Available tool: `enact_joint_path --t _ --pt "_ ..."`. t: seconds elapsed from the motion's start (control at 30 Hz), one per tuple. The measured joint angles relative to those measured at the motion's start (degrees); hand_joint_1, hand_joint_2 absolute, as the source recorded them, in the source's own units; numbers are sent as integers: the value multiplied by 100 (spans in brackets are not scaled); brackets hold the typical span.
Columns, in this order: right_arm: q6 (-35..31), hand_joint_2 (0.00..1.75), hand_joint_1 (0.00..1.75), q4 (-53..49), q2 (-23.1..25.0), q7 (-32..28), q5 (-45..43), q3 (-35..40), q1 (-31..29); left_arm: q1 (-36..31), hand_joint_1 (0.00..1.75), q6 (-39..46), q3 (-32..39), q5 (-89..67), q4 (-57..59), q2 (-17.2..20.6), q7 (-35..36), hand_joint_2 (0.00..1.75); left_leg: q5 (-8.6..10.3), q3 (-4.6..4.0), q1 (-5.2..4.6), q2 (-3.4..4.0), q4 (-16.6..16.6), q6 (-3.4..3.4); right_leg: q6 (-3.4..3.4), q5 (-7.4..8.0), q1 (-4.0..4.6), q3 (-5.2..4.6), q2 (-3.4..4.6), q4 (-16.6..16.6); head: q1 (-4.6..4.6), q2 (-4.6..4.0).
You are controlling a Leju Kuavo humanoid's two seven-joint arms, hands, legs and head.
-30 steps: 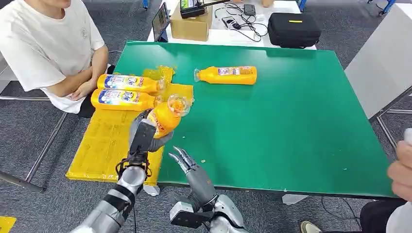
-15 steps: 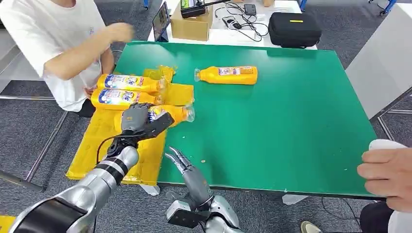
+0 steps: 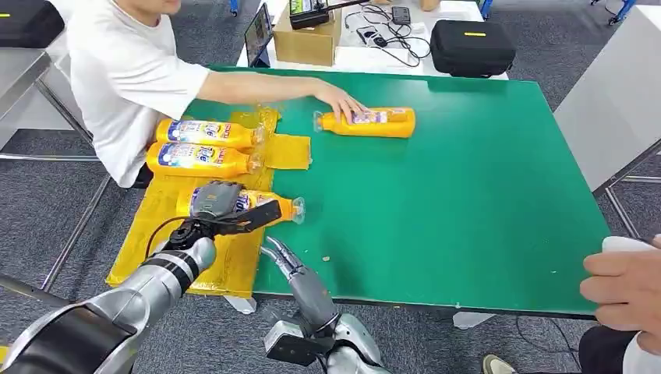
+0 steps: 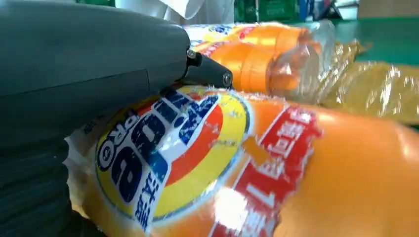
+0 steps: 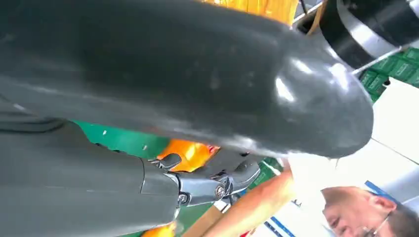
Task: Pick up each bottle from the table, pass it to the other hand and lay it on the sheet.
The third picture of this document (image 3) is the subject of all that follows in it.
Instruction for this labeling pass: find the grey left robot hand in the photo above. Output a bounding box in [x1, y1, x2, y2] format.
[189, 180, 245, 221]

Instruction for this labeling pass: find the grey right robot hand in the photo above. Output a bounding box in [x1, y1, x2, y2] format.
[260, 236, 341, 337]

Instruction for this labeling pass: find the orange drink bottle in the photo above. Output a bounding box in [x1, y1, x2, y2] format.
[175, 185, 306, 227]
[313, 107, 417, 139]
[155, 118, 267, 150]
[146, 142, 264, 180]

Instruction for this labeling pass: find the yellow plastic sheet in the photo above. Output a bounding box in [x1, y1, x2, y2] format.
[105, 105, 313, 299]

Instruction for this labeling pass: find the white table foot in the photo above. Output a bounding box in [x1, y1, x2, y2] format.
[224, 295, 258, 316]
[453, 312, 497, 330]

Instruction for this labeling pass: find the seated person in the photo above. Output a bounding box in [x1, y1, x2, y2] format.
[67, 0, 369, 189]

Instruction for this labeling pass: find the green table mat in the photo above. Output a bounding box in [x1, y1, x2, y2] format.
[183, 65, 613, 317]

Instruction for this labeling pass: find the seated person's left hand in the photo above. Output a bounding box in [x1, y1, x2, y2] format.
[313, 82, 369, 125]

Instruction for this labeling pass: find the black tablet on stand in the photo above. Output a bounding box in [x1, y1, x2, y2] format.
[243, 2, 274, 68]

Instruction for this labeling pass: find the brown cardboard box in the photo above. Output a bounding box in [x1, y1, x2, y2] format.
[272, 7, 343, 67]

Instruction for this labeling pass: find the white table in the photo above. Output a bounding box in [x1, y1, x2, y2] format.
[236, 0, 510, 80]

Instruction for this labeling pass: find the black device with screen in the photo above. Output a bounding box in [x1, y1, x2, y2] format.
[288, 0, 362, 30]

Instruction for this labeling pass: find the black case with yellow mark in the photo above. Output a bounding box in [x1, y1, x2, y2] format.
[0, 0, 66, 50]

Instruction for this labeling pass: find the large black carry case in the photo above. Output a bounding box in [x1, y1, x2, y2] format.
[429, 19, 518, 79]

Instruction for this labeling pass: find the standing person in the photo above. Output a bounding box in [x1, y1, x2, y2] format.
[482, 235, 661, 374]

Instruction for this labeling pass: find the standing person's hand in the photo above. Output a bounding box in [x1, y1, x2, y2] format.
[579, 235, 661, 357]

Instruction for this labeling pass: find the small white object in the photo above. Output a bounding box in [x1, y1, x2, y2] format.
[601, 235, 658, 254]

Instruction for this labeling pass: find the grey table with metal legs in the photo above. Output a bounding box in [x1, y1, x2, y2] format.
[553, 5, 661, 244]

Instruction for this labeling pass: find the blue chair base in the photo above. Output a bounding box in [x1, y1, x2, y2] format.
[608, 0, 637, 25]

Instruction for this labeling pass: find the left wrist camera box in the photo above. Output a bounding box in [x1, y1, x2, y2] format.
[214, 199, 283, 236]

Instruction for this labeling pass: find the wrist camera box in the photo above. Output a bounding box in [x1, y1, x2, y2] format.
[263, 319, 322, 368]
[214, 199, 283, 236]

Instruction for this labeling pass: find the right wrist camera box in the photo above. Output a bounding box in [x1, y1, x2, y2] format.
[263, 319, 322, 368]

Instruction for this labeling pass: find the steel bench with frame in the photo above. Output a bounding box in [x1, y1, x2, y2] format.
[0, 48, 112, 295]

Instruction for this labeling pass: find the black floor cable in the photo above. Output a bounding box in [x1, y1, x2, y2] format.
[515, 316, 582, 358]

